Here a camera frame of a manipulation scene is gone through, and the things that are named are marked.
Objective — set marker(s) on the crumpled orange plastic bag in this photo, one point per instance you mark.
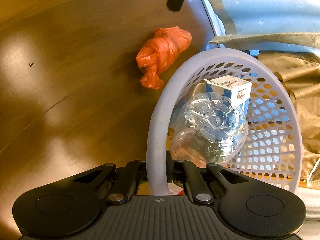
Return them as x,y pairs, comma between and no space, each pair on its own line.
159,53

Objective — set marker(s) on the beige tablecloth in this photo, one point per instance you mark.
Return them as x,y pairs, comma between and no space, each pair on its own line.
299,74

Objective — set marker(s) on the blue white milk carton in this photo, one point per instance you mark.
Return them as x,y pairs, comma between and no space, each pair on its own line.
237,89

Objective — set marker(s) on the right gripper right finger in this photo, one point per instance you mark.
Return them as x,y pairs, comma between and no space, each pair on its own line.
186,173

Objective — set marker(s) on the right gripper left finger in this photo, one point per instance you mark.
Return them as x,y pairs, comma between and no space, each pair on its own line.
127,181

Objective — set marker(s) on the clear plastic water bottle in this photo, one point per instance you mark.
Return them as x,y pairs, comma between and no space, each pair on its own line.
208,130

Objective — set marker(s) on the lavender plastic mesh basket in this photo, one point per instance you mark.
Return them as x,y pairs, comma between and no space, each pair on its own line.
272,151

